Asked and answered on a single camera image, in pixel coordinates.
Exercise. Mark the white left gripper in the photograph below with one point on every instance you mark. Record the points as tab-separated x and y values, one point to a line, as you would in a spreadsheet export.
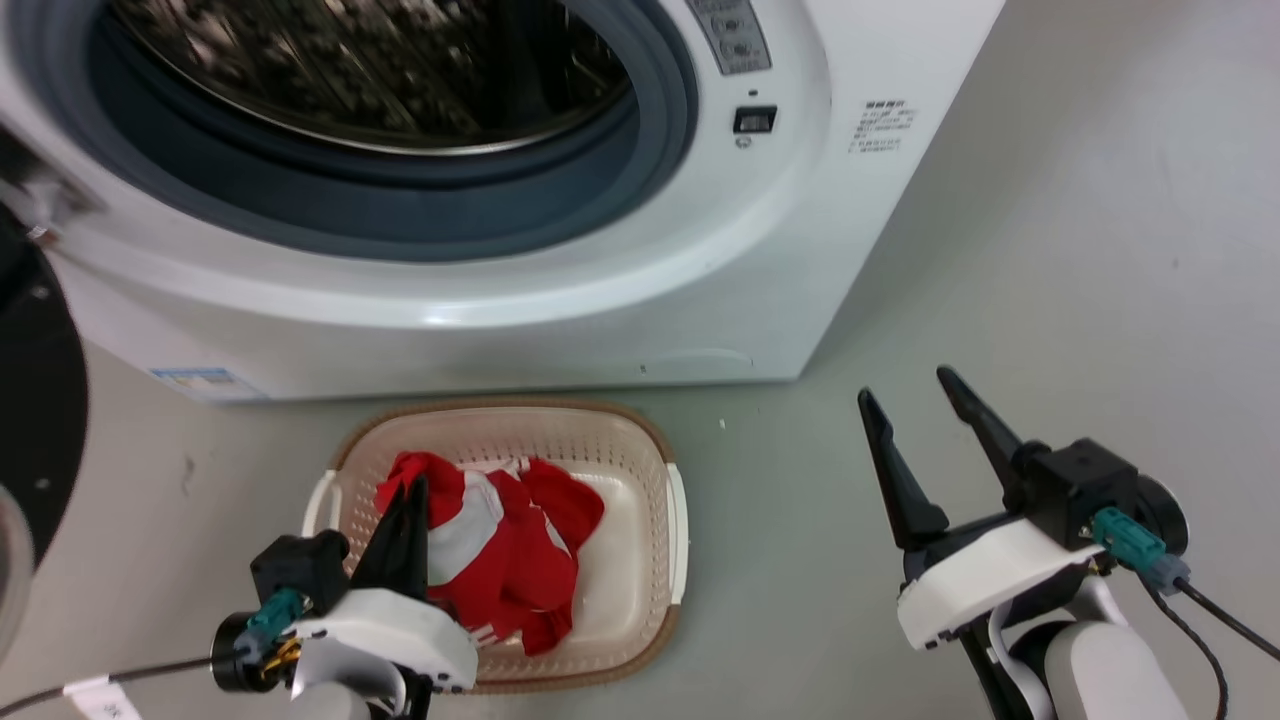
385	625

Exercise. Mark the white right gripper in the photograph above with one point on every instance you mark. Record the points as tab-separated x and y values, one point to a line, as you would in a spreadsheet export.
980	580

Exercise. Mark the red and white garment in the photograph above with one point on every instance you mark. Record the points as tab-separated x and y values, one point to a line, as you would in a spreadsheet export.
520	560

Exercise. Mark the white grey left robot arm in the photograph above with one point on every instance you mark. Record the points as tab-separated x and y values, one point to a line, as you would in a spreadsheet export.
330	705

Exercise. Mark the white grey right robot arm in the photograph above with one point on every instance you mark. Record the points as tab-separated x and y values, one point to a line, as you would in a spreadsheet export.
1100	670

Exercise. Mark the cream perforated laundry basket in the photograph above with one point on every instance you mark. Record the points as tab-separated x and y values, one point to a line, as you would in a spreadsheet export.
630	560

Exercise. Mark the washing machine door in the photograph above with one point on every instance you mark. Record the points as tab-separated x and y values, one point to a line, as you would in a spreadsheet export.
40	400

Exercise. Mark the blue energy label sticker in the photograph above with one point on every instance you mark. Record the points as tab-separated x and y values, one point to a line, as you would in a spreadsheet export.
205	382

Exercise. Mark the white front-load washing machine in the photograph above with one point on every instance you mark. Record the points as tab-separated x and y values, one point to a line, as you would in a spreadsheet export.
600	300

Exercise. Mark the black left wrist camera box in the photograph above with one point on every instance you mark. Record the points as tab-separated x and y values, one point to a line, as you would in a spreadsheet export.
300	565

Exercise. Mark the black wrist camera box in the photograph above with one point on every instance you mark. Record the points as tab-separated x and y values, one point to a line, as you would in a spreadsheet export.
1080	490
300	565

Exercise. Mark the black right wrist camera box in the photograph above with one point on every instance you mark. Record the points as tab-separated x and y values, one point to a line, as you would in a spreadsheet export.
1080	490

